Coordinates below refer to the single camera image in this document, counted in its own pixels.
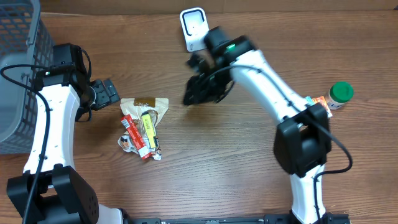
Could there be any red snack bar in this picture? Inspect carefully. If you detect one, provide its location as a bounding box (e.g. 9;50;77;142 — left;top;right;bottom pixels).
121;114;151;160

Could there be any snack wrapper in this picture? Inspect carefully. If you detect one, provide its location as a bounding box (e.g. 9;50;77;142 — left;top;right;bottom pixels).
118;132;162;161

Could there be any beige brown snack pouch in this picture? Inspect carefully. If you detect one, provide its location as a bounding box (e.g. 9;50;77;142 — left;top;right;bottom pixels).
120;97;169;127

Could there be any yellow highlighter pen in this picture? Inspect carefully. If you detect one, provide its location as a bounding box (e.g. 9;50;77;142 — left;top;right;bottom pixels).
141;111;157;149

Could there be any teal tissue pack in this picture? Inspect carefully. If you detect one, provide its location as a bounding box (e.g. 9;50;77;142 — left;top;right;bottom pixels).
305;96;315;106

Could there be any orange tissue pack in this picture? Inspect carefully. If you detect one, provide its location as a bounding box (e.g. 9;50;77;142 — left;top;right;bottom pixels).
312;96;333;118

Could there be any green lid jar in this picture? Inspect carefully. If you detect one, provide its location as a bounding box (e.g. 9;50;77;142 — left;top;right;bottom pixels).
326;82;354;110

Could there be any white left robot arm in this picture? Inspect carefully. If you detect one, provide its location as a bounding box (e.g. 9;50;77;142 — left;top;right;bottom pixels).
7;44;129;223

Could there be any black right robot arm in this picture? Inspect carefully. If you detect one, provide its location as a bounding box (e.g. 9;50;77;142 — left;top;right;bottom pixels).
183;27;331;223

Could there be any white barcode scanner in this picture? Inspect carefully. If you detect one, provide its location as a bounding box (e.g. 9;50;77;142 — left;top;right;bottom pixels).
180;7;209;52

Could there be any grey plastic mesh basket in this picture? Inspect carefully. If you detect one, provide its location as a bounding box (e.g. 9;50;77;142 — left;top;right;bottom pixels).
0;0;56;156

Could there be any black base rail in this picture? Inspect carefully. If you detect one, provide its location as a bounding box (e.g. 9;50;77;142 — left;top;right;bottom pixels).
124;213;351;224

